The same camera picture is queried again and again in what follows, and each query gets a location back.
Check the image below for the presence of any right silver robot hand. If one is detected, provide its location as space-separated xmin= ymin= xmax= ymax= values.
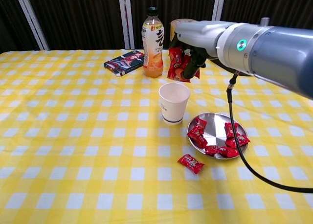
xmin=170 ymin=20 xmax=233 ymax=81

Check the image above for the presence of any orange drink bottle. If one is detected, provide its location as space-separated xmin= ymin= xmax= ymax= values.
xmin=141 ymin=6 xmax=164 ymax=78

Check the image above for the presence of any yellowish packing tape roll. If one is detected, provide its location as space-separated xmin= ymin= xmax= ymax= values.
xmin=170 ymin=19 xmax=196 ymax=43

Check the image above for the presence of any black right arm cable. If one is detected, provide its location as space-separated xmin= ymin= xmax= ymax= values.
xmin=226 ymin=71 xmax=313 ymax=193

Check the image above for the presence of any dark blue red snack box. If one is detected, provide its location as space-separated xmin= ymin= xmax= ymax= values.
xmin=103 ymin=50 xmax=145 ymax=78

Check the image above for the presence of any grey partition frame post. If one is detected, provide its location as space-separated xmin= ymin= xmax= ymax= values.
xmin=117 ymin=0 xmax=135 ymax=49
xmin=13 ymin=0 xmax=50 ymax=51
xmin=211 ymin=0 xmax=227 ymax=22

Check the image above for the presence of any white paper cup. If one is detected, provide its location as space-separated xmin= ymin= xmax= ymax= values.
xmin=158 ymin=82 xmax=191 ymax=126

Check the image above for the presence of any yellow white checkered tablecloth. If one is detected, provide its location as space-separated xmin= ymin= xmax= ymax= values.
xmin=0 ymin=47 xmax=313 ymax=224

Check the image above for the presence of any round steel plate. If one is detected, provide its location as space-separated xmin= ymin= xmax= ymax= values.
xmin=187 ymin=112 xmax=249 ymax=160

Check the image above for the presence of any black curtain panel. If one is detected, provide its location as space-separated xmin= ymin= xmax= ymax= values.
xmin=221 ymin=0 xmax=313 ymax=31
xmin=129 ymin=0 xmax=220 ymax=49
xmin=24 ymin=0 xmax=127 ymax=50
xmin=0 ymin=0 xmax=41 ymax=53

